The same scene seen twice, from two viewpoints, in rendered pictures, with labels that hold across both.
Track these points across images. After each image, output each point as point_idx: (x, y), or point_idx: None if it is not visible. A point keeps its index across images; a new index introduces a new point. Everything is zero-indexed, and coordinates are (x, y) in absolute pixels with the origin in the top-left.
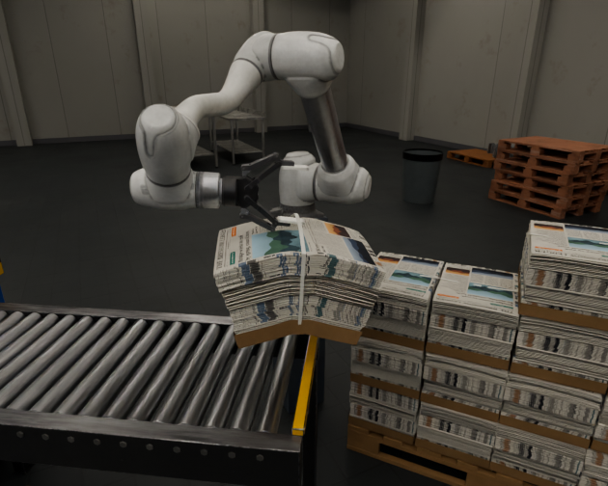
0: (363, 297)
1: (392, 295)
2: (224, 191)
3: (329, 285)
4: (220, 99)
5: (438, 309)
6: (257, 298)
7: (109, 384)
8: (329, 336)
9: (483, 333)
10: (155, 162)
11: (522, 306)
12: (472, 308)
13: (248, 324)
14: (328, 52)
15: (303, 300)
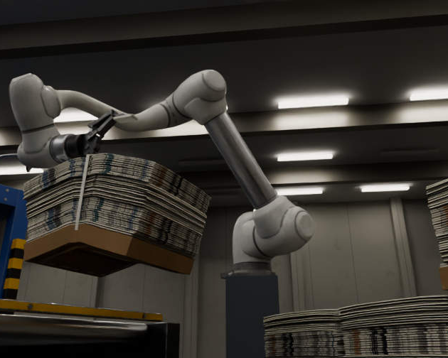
0: (134, 193)
1: (297, 317)
2: (69, 139)
3: (105, 184)
4: (107, 106)
5: (348, 321)
6: (48, 203)
7: None
8: (100, 243)
9: (412, 346)
10: (13, 105)
11: (443, 273)
12: (384, 302)
13: (38, 234)
14: (201, 74)
15: (84, 204)
